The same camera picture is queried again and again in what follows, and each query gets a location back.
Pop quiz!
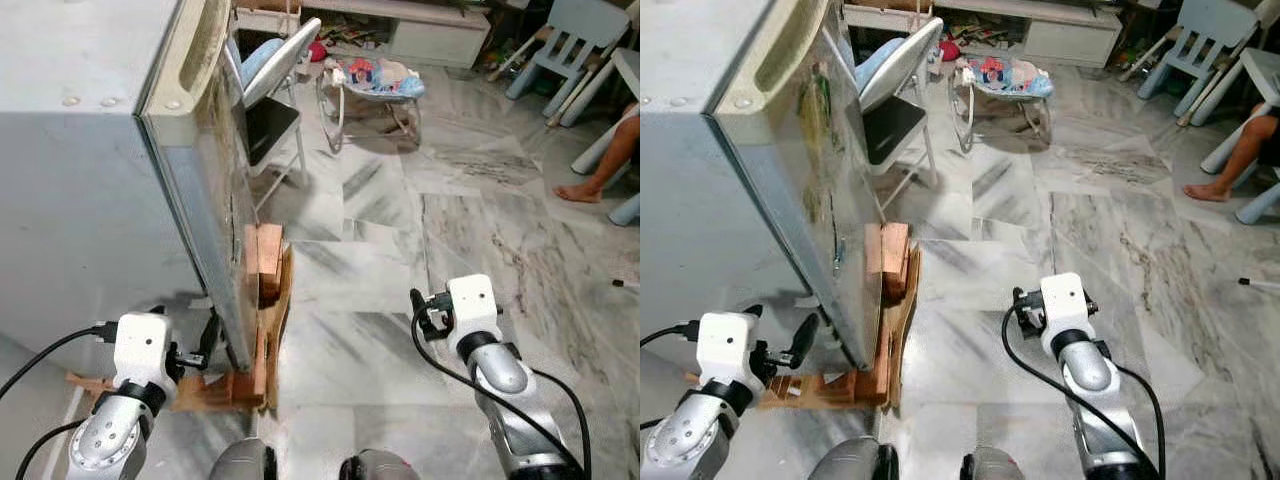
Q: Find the silver robot left leg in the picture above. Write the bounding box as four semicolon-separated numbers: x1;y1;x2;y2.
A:
208;438;278;480
808;436;899;480

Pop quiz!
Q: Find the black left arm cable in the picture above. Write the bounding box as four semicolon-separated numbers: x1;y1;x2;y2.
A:
640;322;701;349
0;322;119;401
15;420;81;480

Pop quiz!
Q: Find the colourful baby bouncer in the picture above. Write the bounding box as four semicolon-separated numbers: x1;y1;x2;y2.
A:
317;55;428;153
950;55;1056;153

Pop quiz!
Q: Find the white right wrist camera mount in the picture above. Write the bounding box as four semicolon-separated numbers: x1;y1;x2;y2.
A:
1040;272;1091;336
446;274;503;339

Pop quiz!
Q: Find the blue child chair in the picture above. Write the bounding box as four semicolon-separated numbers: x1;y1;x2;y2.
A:
1135;0;1261;126
503;0;633;128

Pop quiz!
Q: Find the red brick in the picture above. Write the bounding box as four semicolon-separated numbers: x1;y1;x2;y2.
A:
865;222;911;303
225;368;271;406
850;368;893;406
245;222;286;307

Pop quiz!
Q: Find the grey fridge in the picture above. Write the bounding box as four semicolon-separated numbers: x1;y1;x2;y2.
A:
640;0;861;366
0;0;233;371

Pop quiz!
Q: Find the grey folding chair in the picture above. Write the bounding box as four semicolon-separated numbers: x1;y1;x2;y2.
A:
858;17;946;216
238;17;323;216

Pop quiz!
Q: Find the white low cabinet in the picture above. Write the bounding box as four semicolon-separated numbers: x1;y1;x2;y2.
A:
388;0;493;69
1020;0;1123;69

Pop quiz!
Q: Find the person's bare leg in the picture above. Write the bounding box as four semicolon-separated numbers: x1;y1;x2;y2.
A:
552;103;641;205
1182;100;1280;204

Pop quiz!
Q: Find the wooden crate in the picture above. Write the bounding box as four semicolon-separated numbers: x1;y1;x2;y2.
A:
842;0;936;31
232;0;303;36

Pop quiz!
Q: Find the light blue cushion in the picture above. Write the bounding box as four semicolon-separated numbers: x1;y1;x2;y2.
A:
240;38;286;86
860;38;906;91

